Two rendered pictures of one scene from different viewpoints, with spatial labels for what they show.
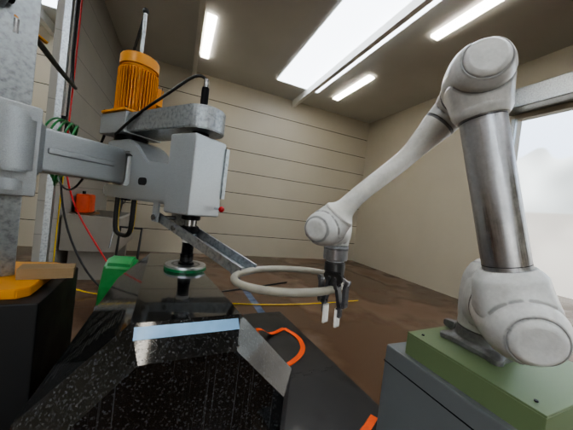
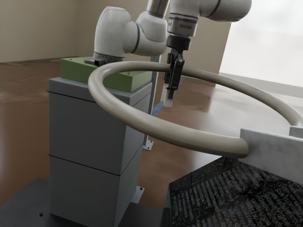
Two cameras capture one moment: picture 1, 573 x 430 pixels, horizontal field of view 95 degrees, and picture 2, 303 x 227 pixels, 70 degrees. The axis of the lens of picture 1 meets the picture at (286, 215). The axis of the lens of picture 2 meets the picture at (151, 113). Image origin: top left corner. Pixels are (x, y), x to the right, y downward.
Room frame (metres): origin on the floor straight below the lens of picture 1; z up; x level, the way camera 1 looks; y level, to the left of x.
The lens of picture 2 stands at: (1.61, 0.17, 1.05)
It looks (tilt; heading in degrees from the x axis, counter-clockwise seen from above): 19 degrees down; 214
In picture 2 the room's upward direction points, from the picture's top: 9 degrees clockwise
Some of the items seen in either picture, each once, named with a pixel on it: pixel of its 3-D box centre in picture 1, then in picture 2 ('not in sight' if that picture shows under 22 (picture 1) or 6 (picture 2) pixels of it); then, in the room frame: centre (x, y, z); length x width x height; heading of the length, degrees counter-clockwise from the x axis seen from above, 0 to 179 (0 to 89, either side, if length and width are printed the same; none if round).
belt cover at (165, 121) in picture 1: (161, 129); not in sight; (1.62, 0.83, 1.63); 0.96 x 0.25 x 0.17; 60
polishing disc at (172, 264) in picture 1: (185, 264); not in sight; (1.45, 0.52, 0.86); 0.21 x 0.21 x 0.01
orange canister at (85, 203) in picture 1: (86, 202); not in sight; (3.75, 2.85, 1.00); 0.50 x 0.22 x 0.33; 23
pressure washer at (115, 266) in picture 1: (120, 272); not in sight; (2.54, 1.54, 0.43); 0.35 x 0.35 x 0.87; 12
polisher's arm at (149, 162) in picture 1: (153, 179); not in sight; (1.66, 0.86, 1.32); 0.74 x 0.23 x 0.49; 60
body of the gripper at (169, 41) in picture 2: (333, 273); (176, 50); (0.97, -0.20, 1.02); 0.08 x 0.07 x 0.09; 45
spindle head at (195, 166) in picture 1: (185, 178); not in sight; (1.49, 0.59, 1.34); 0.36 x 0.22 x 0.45; 60
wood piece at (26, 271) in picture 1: (48, 270); not in sight; (1.25, 1.10, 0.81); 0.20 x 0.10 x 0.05; 125
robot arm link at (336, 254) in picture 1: (335, 253); (181, 26); (0.97, -0.20, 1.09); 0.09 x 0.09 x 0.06
